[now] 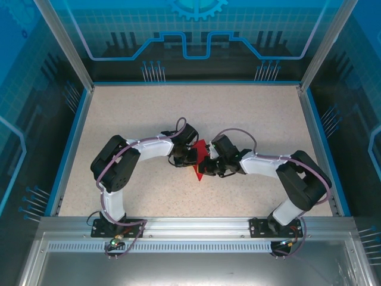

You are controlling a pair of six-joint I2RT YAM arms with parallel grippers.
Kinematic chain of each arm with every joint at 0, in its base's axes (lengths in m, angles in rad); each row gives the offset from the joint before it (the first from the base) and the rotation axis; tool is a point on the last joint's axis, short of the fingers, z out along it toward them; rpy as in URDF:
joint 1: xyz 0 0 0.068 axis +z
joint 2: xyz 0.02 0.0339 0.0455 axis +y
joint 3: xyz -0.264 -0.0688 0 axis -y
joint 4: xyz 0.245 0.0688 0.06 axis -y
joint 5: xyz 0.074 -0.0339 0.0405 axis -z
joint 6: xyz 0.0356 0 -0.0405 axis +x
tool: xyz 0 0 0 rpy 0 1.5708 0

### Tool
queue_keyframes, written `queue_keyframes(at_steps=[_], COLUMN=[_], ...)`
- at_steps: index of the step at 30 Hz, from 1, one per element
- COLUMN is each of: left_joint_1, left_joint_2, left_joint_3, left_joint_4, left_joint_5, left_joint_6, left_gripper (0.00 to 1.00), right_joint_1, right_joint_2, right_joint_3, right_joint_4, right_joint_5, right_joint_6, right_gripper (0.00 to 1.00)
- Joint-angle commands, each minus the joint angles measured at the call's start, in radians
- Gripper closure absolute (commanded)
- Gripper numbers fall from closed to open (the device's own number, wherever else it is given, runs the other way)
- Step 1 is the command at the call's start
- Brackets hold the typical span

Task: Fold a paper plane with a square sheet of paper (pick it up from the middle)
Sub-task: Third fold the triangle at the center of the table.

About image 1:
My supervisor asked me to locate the red square paper sheet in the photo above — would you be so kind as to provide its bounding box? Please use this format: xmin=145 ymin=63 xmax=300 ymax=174
xmin=190 ymin=139 xmax=210 ymax=182

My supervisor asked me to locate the metal sheet tray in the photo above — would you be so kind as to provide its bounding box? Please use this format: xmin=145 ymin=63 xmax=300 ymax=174
xmin=17 ymin=232 xmax=371 ymax=286

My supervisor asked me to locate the blue border strip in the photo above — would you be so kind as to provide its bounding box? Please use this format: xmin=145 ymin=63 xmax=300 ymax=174
xmin=90 ymin=79 xmax=302 ymax=87

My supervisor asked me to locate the aluminium mounting rail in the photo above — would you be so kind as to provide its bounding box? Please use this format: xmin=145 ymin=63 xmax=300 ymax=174
xmin=40 ymin=216 xmax=357 ymax=239

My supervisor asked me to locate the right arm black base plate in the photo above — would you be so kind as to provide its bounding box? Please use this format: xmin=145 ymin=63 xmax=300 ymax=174
xmin=249 ymin=216 xmax=304 ymax=239

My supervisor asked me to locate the slotted metal cable duct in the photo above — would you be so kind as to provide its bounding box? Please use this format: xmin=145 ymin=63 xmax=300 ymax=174
xmin=46 ymin=241 xmax=273 ymax=253

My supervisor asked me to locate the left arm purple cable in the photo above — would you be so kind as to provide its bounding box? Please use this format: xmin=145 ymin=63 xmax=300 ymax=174
xmin=96 ymin=117 xmax=188 ymax=257

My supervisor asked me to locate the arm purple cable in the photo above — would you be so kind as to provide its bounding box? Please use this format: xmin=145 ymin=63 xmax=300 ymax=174
xmin=218 ymin=127 xmax=333 ymax=257
xmin=96 ymin=117 xmax=188 ymax=257

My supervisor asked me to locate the blue edged side rail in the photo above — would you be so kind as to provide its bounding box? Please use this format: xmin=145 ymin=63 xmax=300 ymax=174
xmin=44 ymin=86 xmax=95 ymax=217
xmin=296 ymin=85 xmax=352 ymax=217

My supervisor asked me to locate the cable connector with green light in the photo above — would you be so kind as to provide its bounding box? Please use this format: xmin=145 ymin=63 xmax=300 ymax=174
xmin=279 ymin=237 xmax=299 ymax=248
xmin=109 ymin=234 xmax=125 ymax=248

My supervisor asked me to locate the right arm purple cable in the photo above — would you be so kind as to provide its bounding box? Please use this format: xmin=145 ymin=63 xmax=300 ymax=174
xmin=218 ymin=127 xmax=333 ymax=257

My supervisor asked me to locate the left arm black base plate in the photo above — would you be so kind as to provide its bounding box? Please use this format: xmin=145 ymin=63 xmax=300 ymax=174
xmin=90 ymin=218 xmax=146 ymax=238

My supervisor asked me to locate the aluminium frame post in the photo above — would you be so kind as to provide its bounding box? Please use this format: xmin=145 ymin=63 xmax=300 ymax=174
xmin=299 ymin=0 xmax=360 ymax=92
xmin=33 ymin=0 xmax=95 ymax=92

